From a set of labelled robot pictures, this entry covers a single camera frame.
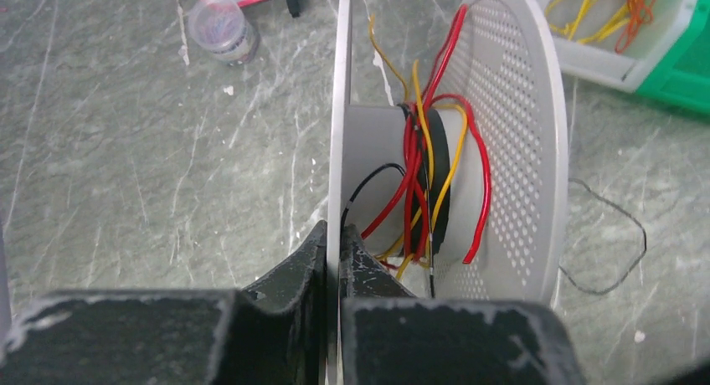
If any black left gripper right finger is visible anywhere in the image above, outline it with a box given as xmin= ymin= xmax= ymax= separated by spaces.
xmin=340 ymin=225 xmax=585 ymax=384

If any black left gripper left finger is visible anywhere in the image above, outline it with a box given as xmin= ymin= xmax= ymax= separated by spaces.
xmin=1 ymin=221 xmax=327 ymax=384

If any white perforated cable spool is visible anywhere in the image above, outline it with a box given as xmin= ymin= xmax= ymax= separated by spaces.
xmin=326 ymin=0 xmax=569 ymax=384

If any thin black cable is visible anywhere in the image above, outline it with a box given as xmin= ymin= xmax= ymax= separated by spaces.
xmin=339 ymin=102 xmax=649 ymax=300

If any clear jar of clips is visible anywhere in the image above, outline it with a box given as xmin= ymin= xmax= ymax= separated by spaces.
xmin=188 ymin=0 xmax=260 ymax=64

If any white plastic bin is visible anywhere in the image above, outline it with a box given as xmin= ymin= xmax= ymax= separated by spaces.
xmin=538 ymin=0 xmax=697 ymax=93

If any green plastic bin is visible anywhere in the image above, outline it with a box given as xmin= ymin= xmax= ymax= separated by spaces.
xmin=636 ymin=0 xmax=709 ymax=114

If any red wire on spool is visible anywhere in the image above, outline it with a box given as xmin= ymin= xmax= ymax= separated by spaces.
xmin=360 ymin=4 xmax=493 ymax=266

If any orange wire bundle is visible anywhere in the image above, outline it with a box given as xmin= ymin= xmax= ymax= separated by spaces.
xmin=614 ymin=0 xmax=662 ymax=55

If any yellow wire bundle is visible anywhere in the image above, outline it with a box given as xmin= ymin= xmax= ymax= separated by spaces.
xmin=544 ymin=0 xmax=650 ymax=45

